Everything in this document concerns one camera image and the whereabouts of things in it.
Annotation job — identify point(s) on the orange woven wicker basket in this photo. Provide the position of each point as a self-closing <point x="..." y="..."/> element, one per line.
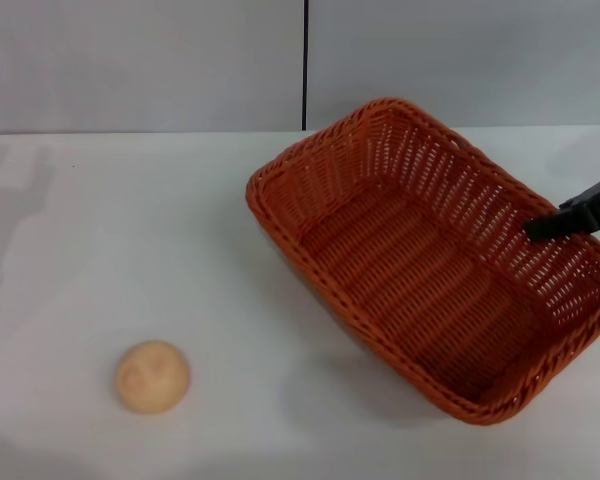
<point x="405" y="265"/>

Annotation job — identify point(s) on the round tan bread bun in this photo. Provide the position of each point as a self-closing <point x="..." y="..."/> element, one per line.
<point x="152" y="377"/>

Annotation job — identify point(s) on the black vertical wall strip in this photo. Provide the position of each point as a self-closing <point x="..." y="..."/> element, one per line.
<point x="305" y="65"/>

